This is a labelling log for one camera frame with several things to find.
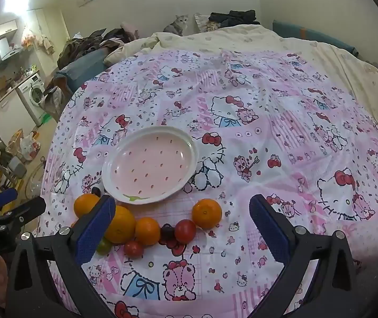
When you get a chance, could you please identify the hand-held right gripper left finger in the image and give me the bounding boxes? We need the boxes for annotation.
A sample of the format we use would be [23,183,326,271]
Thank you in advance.
[6,195,117,318]

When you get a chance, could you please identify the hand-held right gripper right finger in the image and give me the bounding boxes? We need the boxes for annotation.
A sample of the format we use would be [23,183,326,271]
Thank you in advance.
[249,195,358,318]

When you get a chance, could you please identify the green cherry tomato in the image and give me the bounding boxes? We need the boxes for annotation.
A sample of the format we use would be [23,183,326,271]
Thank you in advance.
[96,237,112,255]

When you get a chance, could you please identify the large orange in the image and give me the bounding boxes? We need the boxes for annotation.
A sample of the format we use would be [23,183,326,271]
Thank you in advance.
[104,205,137,244]
[74,193,101,219]

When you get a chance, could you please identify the small red cherry tomato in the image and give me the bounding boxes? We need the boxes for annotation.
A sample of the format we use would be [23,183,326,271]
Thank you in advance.
[123,240,144,259]

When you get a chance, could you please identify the small mandarin orange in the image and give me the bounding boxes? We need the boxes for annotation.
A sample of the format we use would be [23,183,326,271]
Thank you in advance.
[192,198,223,230]
[135,217,161,246]

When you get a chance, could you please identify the pink strawberry-pattern plate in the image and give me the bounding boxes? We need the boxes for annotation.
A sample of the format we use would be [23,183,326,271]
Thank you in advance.
[102,126,199,205]

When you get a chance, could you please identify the grey box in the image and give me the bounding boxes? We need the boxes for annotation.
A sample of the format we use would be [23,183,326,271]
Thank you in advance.
[8,156,27,179]

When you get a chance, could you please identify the white plastic bag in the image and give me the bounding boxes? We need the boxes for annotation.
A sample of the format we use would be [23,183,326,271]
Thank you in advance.
[20,132,41,161]

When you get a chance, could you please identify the pink cartoon printed blanket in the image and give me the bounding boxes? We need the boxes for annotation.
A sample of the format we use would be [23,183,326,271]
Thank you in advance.
[40,48,378,318]

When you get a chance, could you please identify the white washing machine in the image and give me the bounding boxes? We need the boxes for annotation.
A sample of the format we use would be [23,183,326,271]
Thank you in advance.
[17,73,47,126]

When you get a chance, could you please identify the grey cloth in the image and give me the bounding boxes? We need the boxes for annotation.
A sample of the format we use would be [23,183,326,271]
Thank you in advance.
[41,86,64,111]

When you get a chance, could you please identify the range hood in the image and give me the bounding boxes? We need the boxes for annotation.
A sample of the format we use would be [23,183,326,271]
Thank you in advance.
[0,37,22,62]

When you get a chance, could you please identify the blue cushion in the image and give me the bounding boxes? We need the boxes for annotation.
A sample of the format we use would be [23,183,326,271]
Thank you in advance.
[58,49,110,90]

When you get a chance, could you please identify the hanging plastic bags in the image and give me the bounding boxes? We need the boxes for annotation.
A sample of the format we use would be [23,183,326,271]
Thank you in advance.
[21,26,54,54]

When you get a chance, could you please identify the mixed clothes pile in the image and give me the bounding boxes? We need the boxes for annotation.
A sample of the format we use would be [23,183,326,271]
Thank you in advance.
[57,28,140,70]

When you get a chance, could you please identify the teal mattress edge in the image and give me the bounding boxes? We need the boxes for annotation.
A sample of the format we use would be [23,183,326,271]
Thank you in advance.
[273,20,358,55]

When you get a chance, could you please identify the dark clothes pile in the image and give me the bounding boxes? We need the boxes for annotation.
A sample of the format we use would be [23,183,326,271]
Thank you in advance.
[208,10,261,29]

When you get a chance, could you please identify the floral pillow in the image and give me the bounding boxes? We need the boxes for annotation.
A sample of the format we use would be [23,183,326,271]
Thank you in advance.
[194,12,223,33]

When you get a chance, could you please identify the grey tabby cat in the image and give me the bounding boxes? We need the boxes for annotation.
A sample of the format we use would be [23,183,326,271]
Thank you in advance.
[163,14,190,36]

